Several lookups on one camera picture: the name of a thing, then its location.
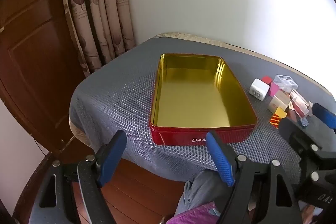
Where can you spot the red block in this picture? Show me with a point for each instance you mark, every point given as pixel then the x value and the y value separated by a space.
pixel 267 79

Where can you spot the clear plastic box white label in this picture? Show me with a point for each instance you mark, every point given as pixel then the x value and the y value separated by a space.
pixel 286 81

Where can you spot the beige box pink side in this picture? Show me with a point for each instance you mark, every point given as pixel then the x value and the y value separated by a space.
pixel 278 102

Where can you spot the brown wooden door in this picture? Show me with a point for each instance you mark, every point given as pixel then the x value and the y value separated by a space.
pixel 31 56

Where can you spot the red tin box gold interior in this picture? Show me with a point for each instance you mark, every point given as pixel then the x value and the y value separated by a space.
pixel 197 98

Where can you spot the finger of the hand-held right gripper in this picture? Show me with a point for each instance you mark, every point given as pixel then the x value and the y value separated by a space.
pixel 325 115
pixel 294 132

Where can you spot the person's leg grey pants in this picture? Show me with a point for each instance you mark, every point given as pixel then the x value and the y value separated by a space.
pixel 199 192

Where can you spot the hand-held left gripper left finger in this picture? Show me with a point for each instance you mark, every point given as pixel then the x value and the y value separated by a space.
pixel 111 158

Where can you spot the small red patterned tin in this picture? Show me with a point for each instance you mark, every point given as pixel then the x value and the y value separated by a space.
pixel 275 121

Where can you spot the purple clothing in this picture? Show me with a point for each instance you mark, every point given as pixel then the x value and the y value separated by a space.
pixel 191 216

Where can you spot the clear case pink contents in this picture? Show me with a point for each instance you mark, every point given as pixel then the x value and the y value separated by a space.
pixel 299 103

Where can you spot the pink block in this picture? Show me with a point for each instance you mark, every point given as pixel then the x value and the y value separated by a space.
pixel 274 88

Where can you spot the grey mesh table mat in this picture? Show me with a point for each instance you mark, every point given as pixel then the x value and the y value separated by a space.
pixel 118 98

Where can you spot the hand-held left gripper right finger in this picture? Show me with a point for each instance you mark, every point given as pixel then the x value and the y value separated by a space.
pixel 220 158

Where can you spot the beige patterned curtain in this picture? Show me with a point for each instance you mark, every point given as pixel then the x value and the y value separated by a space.
pixel 105 3

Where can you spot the small blue patterned box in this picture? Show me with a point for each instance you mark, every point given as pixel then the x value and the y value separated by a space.
pixel 304 123

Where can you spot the white charger cube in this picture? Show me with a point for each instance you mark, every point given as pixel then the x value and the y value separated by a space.
pixel 258 87

